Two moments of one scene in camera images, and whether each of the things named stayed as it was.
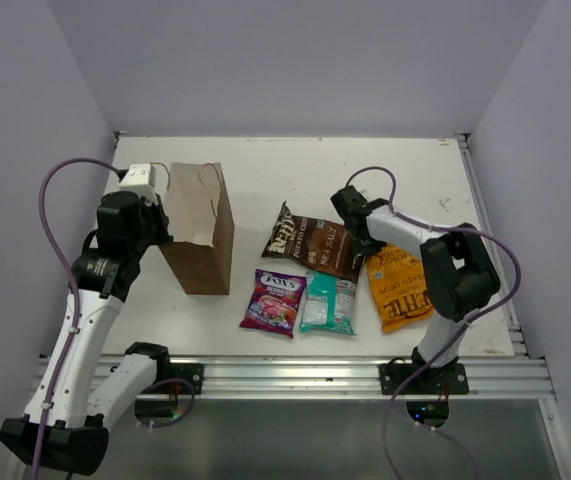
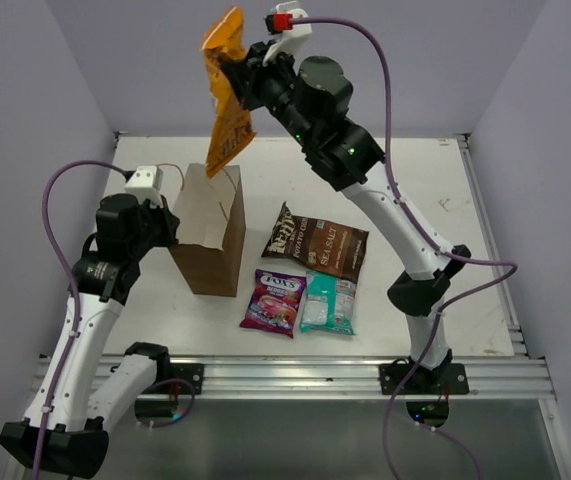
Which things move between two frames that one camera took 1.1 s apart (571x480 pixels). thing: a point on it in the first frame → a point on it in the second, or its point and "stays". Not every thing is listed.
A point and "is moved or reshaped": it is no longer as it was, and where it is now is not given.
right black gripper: x=370 y=248 → x=248 y=73
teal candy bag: x=330 y=304 stays
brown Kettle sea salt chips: x=313 y=244 stays
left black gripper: x=162 y=219 stays
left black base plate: x=192 y=373 stays
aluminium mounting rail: x=523 y=377 stays
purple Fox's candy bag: x=274 y=302 stays
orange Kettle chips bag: x=399 y=287 → x=230 y=127
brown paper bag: x=200 y=220 is moved or reshaped
